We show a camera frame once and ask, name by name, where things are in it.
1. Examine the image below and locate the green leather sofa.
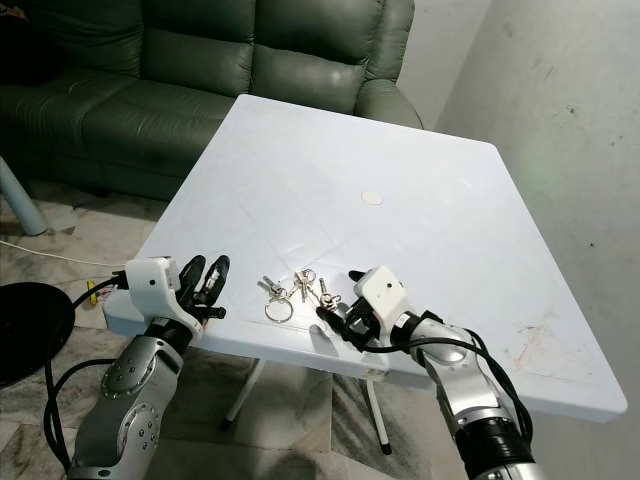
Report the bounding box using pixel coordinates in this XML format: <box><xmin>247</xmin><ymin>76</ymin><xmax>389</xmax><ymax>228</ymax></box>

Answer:
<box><xmin>0</xmin><ymin>0</ymin><xmax>423</xmax><ymax>201</ymax></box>

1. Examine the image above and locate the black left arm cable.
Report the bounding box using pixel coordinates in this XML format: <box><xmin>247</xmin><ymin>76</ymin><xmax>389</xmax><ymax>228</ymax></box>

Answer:
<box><xmin>44</xmin><ymin>280</ymin><xmax>133</xmax><ymax>473</ymax></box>

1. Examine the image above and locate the silver key bunch with ring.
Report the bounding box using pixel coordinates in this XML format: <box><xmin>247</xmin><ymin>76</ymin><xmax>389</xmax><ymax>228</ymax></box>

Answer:
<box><xmin>259</xmin><ymin>268</ymin><xmax>346</xmax><ymax>323</ymax></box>

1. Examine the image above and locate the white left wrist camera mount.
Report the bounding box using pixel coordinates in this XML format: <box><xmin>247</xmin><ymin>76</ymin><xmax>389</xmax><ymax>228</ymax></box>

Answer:
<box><xmin>124</xmin><ymin>257</ymin><xmax>199</xmax><ymax>327</ymax></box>

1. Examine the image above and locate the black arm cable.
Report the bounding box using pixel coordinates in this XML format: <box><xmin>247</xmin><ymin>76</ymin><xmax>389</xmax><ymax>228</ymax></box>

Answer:
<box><xmin>44</xmin><ymin>280</ymin><xmax>133</xmax><ymax>473</ymax></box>
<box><xmin>364</xmin><ymin>334</ymin><xmax>533</xmax><ymax>443</ymax></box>

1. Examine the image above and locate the white floor cable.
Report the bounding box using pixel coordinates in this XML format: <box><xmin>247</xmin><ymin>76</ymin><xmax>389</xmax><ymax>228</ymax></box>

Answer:
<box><xmin>0</xmin><ymin>238</ymin><xmax>127</xmax><ymax>271</ymax></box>

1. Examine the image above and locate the white metal table leg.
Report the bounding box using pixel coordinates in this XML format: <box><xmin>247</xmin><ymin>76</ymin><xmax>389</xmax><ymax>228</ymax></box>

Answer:
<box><xmin>224</xmin><ymin>358</ymin><xmax>267</xmax><ymax>432</ymax></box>
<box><xmin>363</xmin><ymin>375</ymin><xmax>394</xmax><ymax>456</ymax></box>

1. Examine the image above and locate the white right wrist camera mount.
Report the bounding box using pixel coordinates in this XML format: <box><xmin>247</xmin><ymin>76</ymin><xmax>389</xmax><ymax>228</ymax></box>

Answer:
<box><xmin>355</xmin><ymin>265</ymin><xmax>411</xmax><ymax>319</ymax></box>

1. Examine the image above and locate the white plastic table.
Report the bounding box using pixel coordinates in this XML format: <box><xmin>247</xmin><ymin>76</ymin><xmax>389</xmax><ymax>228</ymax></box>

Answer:
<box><xmin>102</xmin><ymin>93</ymin><xmax>629</xmax><ymax>456</ymax></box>

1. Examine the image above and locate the grey blue pole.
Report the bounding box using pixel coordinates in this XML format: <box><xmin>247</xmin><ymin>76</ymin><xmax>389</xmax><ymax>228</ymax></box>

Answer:
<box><xmin>0</xmin><ymin>158</ymin><xmax>49</xmax><ymax>236</ymax></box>

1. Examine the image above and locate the black round floor disc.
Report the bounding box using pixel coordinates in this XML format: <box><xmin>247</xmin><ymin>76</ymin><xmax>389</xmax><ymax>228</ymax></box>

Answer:
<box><xmin>0</xmin><ymin>282</ymin><xmax>76</xmax><ymax>389</ymax></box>

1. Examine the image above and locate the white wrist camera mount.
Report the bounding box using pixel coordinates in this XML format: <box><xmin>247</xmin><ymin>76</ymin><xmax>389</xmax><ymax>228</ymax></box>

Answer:
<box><xmin>124</xmin><ymin>257</ymin><xmax>199</xmax><ymax>327</ymax></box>
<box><xmin>355</xmin><ymin>265</ymin><xmax>411</xmax><ymax>319</ymax></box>

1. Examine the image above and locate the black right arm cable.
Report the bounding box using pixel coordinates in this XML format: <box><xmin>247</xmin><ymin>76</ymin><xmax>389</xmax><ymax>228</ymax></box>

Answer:
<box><xmin>364</xmin><ymin>334</ymin><xmax>533</xmax><ymax>443</ymax></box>

